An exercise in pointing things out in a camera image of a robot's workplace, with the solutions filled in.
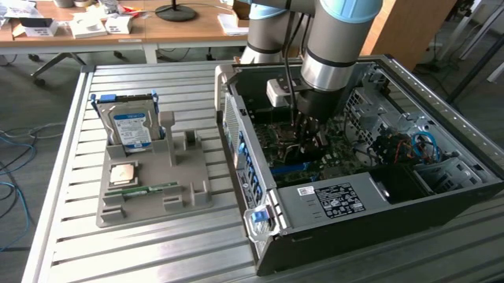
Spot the blue case latch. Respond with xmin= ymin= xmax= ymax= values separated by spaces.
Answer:
xmin=249 ymin=207 xmax=272 ymax=224

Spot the brown cardboard box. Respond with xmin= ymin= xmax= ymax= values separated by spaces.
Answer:
xmin=231 ymin=0 xmax=252 ymax=20

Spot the blue expansion slot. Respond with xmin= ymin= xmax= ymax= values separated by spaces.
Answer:
xmin=269 ymin=163 xmax=311 ymax=175

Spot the blue floor cable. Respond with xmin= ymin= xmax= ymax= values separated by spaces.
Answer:
xmin=0 ymin=129 xmax=37 ymax=252

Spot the Nvidia graphics card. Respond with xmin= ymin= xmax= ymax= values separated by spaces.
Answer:
xmin=274 ymin=143 xmax=322 ymax=166

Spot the white box with tape roll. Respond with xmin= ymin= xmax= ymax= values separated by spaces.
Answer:
xmin=68 ymin=17 xmax=108 ymax=40

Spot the hard disk with blue carrier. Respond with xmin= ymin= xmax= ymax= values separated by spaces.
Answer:
xmin=89 ymin=90 xmax=164 ymax=154

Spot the black open PC case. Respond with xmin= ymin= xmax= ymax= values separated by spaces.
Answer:
xmin=213 ymin=54 xmax=504 ymax=277

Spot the grey power supply unit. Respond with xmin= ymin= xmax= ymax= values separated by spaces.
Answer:
xmin=274 ymin=172 xmax=391 ymax=228

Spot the green RAM stick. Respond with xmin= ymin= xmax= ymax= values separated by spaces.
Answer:
xmin=102 ymin=182 xmax=179 ymax=198

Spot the red orange wire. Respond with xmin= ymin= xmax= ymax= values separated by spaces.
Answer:
xmin=395 ymin=139 xmax=414 ymax=164

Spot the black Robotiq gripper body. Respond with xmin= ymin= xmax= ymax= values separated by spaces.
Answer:
xmin=296 ymin=84 xmax=350 ymax=122

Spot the green motherboard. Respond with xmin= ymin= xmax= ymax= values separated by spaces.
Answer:
xmin=251 ymin=108 xmax=371 ymax=188

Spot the wooden cabinet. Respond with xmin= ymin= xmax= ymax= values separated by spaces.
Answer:
xmin=358 ymin=0 xmax=459 ymax=71

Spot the blue data wire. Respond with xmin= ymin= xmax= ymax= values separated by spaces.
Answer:
xmin=410 ymin=131 xmax=443 ymax=164

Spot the metal disk bay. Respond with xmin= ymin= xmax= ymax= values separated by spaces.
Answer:
xmin=413 ymin=157 xmax=485 ymax=193

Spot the black wire bundle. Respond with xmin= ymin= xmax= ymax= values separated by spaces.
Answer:
xmin=368 ymin=133 xmax=410 ymax=165

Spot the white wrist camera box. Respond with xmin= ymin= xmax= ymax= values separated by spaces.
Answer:
xmin=265 ymin=78 xmax=300 ymax=108

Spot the grey parts rack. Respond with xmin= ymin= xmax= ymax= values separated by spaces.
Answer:
xmin=94 ymin=111 xmax=215 ymax=229

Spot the grey chipset heatsink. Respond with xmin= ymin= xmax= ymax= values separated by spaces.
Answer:
xmin=323 ymin=168 xmax=350 ymax=180

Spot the silver CPU chip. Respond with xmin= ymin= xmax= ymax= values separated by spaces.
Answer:
xmin=108 ymin=164 xmax=140 ymax=187

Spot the black lamp base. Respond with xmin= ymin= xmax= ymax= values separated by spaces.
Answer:
xmin=153 ymin=0 xmax=197 ymax=22

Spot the white paper stack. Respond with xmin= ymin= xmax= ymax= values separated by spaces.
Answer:
xmin=216 ymin=13 xmax=249 ymax=37

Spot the black fan shroud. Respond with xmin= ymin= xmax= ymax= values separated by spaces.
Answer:
xmin=367 ymin=164 xmax=435 ymax=206

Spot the small white labelled box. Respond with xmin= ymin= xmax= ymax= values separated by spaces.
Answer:
xmin=104 ymin=15 xmax=133 ymax=35

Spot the grey floor cable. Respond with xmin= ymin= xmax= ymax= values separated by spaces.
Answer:
xmin=0 ymin=121 xmax=65 ymax=140

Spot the wooden desk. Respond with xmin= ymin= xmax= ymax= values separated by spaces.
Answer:
xmin=0 ymin=0 xmax=360 ymax=86

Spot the white box with black lid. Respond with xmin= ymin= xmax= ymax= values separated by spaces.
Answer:
xmin=18 ymin=17 xmax=60 ymax=38

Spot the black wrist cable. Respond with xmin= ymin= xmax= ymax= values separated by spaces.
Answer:
xmin=282 ymin=0 xmax=315 ymax=119

